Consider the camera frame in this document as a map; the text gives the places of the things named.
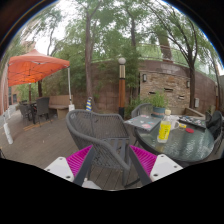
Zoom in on blue yellow striped cone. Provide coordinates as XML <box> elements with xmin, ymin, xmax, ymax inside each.
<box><xmin>85</xmin><ymin>96</ymin><xmax>93</xmax><ymax>112</ymax></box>

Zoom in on wooden lamp post, globe light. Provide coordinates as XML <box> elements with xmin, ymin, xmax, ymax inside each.
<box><xmin>117</xmin><ymin>57</ymin><xmax>128</xmax><ymax>120</ymax></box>

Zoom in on orange canopy tent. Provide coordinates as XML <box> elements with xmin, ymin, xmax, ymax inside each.
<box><xmin>7</xmin><ymin>49</ymin><xmax>73</xmax><ymax>112</ymax></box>

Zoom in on yellow-labelled clear drink bottle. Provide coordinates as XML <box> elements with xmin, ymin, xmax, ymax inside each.
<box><xmin>156</xmin><ymin>109</ymin><xmax>174</xmax><ymax>145</ymax></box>

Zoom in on black laptop with stickers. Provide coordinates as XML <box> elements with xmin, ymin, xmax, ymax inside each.
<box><xmin>178</xmin><ymin>114</ymin><xmax>207</xmax><ymax>130</ymax></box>

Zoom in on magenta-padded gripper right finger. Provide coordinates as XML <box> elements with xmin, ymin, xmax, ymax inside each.
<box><xmin>128</xmin><ymin>144</ymin><xmax>184</xmax><ymax>187</ymax></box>

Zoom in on black backpack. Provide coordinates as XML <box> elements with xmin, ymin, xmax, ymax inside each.
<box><xmin>204</xmin><ymin>110</ymin><xmax>224</xmax><ymax>140</ymax></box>

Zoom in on grey wicker chair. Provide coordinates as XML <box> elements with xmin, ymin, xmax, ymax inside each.
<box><xmin>212</xmin><ymin>126</ymin><xmax>224</xmax><ymax>155</ymax></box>
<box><xmin>130</xmin><ymin>102</ymin><xmax>155</xmax><ymax>120</ymax></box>
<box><xmin>65</xmin><ymin>109</ymin><xmax>133</xmax><ymax>186</ymax></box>

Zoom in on wooden bench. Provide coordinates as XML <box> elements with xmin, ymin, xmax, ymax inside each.
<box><xmin>48</xmin><ymin>94</ymin><xmax>73</xmax><ymax>120</ymax></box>

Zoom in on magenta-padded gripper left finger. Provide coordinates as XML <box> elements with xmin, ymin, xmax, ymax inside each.
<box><xmin>44</xmin><ymin>145</ymin><xmax>98</xmax><ymax>187</ymax></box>

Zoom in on group of dark patio chairs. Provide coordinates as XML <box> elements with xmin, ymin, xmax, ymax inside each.
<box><xmin>18</xmin><ymin>96</ymin><xmax>51</xmax><ymax>126</ymax></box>

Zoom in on green plant in blue pot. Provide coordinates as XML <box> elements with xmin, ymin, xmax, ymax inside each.
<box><xmin>146</xmin><ymin>91</ymin><xmax>170</xmax><ymax>118</ymax></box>

